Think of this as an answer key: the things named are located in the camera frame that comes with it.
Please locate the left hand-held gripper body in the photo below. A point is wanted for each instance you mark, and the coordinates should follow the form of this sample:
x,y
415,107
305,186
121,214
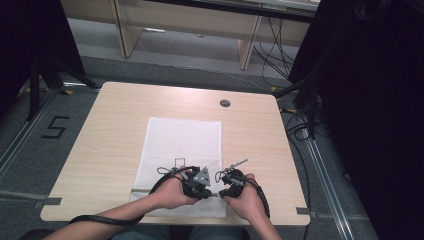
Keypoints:
x,y
196,181

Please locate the black metal stand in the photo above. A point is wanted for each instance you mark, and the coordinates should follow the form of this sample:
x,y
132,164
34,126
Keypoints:
x,y
34,90
311,110

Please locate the grey tape strip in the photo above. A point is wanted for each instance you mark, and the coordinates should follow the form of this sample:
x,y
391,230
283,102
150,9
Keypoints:
x,y
302,211
50,201

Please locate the light wooden desk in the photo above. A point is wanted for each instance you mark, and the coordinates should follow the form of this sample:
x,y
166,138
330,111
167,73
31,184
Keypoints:
x,y
186,23

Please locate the round grey table grommet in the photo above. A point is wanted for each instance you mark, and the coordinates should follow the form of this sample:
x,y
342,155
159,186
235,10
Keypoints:
x,y
225,103

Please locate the person's legs in jeans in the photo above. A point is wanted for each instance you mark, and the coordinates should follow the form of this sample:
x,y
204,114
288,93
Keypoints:
x,y
213,233

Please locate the white mesh laundry bag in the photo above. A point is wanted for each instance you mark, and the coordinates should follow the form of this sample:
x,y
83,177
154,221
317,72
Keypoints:
x,y
180,140

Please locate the person's right hand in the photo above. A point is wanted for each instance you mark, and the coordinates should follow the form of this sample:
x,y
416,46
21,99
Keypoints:
x,y
248,203

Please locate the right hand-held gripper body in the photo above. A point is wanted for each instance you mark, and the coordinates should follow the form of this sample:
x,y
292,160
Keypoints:
x,y
235,181

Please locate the person's left hand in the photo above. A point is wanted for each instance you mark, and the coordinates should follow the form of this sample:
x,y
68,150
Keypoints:
x,y
170,195

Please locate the black curtain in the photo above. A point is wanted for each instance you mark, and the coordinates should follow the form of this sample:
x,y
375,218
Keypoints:
x,y
30,36
373,100

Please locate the metal floor rail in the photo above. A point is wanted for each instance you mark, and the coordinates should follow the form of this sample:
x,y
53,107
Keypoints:
x,y
23,133
328,190

